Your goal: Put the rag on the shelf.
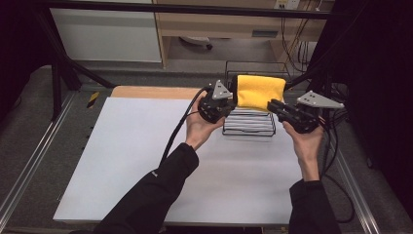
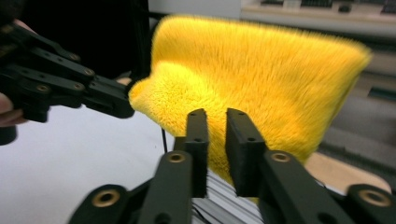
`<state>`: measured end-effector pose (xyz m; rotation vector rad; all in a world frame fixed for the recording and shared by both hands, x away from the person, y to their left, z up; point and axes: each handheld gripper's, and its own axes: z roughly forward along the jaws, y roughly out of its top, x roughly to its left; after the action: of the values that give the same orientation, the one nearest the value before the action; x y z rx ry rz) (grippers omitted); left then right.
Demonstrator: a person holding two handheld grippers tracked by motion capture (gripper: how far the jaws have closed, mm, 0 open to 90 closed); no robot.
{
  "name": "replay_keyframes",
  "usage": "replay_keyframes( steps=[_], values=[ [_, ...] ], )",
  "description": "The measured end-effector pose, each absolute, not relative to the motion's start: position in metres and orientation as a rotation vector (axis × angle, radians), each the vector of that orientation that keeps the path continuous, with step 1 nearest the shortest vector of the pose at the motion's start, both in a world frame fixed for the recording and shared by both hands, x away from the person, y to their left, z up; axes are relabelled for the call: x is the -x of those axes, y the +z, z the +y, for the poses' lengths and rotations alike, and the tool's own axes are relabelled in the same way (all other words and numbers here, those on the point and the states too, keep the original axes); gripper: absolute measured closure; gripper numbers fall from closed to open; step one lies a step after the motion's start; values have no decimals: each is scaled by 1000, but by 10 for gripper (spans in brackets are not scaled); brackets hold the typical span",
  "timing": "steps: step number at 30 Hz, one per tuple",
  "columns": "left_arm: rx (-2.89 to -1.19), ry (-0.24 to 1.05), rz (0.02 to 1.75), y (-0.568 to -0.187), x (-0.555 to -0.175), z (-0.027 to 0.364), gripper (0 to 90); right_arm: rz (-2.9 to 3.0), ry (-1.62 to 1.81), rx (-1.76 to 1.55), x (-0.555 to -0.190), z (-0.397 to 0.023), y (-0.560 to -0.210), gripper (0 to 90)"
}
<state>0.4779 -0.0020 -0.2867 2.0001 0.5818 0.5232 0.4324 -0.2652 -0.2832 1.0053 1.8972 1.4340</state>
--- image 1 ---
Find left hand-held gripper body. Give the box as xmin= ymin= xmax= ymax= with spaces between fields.
xmin=197 ymin=79 xmax=237 ymax=125

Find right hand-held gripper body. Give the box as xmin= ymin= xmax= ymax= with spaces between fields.
xmin=282 ymin=90 xmax=346 ymax=135

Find yellow towel with black trim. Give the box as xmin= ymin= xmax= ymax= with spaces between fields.
xmin=231 ymin=74 xmax=287 ymax=113

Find black wire rack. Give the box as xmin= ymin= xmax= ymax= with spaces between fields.
xmin=221 ymin=59 xmax=292 ymax=137

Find person's left hand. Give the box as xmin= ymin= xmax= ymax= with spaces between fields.
xmin=184 ymin=96 xmax=227 ymax=151

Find person's right hand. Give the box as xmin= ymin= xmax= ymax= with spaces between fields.
xmin=282 ymin=121 xmax=325 ymax=165

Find office chair base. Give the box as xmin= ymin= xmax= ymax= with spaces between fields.
xmin=178 ymin=35 xmax=214 ymax=51

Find wooden board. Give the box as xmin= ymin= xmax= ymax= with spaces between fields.
xmin=110 ymin=85 xmax=204 ymax=100

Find wooden desk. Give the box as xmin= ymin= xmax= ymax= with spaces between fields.
xmin=152 ymin=0 xmax=336 ymax=69

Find black curtain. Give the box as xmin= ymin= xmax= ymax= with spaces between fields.
xmin=0 ymin=0 xmax=53 ymax=115
xmin=306 ymin=0 xmax=413 ymax=213

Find yellow and black tape strip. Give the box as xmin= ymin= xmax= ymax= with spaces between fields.
xmin=86 ymin=91 xmax=100 ymax=109

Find white cabinet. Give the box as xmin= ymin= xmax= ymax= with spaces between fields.
xmin=49 ymin=7 xmax=163 ymax=63

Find left hand-held gripper cable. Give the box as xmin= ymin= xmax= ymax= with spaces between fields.
xmin=158 ymin=86 xmax=212 ymax=168

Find hand-held gripper cable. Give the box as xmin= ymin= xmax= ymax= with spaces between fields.
xmin=158 ymin=86 xmax=212 ymax=168
xmin=319 ymin=106 xmax=357 ymax=224

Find black metal frame strut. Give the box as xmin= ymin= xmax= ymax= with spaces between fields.
xmin=284 ymin=19 xmax=342 ymax=92

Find hanging cables under desk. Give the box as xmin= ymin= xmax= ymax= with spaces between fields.
xmin=280 ymin=17 xmax=314 ymax=74

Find right hand-held gripper cable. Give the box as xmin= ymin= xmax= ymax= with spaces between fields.
xmin=319 ymin=106 xmax=357 ymax=224

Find aluminium rail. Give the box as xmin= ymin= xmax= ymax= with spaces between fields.
xmin=330 ymin=142 xmax=382 ymax=234
xmin=0 ymin=92 xmax=78 ymax=222

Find black metal frame crossbar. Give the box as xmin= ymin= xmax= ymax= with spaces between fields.
xmin=41 ymin=0 xmax=337 ymax=20

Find white wall socket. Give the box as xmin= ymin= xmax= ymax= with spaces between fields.
xmin=273 ymin=0 xmax=301 ymax=11

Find black metal frame leg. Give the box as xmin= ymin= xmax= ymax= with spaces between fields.
xmin=34 ymin=13 xmax=117 ymax=122

